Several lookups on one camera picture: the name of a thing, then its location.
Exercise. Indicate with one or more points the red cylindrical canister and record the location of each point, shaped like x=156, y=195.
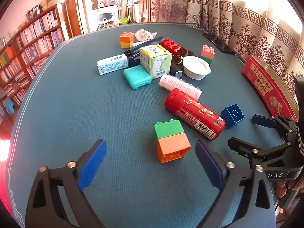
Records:
x=190, y=109

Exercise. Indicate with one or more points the bagged white tape roll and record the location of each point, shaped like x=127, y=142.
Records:
x=142, y=34

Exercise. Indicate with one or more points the beige patterned curtain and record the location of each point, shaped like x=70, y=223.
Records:
x=237, y=16

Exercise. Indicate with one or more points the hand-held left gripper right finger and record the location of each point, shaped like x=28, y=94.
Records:
x=209, y=166

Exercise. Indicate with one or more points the mauve patterned curtain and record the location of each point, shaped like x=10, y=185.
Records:
x=168, y=2

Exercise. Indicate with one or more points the pale yellow carton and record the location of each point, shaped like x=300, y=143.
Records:
x=156, y=64

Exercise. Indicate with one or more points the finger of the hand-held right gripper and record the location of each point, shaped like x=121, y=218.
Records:
x=263, y=121
x=247, y=150

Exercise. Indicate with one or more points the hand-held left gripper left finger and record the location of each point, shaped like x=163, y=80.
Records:
x=92, y=163

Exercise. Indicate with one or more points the pink and green toy block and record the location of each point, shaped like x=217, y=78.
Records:
x=207, y=52

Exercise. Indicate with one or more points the metal key rings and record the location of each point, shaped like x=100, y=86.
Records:
x=181, y=63

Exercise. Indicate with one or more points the long black box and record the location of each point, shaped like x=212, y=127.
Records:
x=154, y=40

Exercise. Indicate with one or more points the wooden bookshelf with books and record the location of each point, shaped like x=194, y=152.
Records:
x=35, y=40

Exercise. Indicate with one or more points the green and orange toy block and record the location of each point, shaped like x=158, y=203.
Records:
x=171, y=144

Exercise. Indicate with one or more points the wooden door frame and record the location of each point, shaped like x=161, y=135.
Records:
x=71, y=9

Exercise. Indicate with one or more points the person's right hand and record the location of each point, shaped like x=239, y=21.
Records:
x=287, y=186

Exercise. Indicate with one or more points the dark blue tube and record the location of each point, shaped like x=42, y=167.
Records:
x=133, y=60

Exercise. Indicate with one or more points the black smartphone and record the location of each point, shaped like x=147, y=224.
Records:
x=218, y=43

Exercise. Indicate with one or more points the pink patterned cloth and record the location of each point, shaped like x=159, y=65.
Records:
x=110, y=3

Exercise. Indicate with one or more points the blue toy block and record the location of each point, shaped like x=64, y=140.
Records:
x=234, y=115

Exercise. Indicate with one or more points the red biscuit tin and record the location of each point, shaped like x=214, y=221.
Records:
x=266, y=85

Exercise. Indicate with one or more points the teal plastic case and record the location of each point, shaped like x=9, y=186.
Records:
x=136, y=77

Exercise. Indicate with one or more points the black lipstick case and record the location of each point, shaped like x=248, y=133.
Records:
x=175, y=72

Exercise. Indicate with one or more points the blue-green felt desktop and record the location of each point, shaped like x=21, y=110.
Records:
x=83, y=114

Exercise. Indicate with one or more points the white coat stand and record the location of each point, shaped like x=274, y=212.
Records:
x=128, y=4

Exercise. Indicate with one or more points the red toy brick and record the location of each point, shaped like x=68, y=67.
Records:
x=171, y=45

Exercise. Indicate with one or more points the green plastic basin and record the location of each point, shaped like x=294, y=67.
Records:
x=124, y=21

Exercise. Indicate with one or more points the orange and yellow toy block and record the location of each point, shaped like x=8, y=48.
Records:
x=126, y=40

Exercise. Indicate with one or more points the black wok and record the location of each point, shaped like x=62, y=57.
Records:
x=106, y=16

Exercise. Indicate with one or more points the brown leather key fob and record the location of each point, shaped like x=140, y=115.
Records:
x=185, y=51

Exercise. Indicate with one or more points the white and teal carton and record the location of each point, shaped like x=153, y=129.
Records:
x=111, y=64

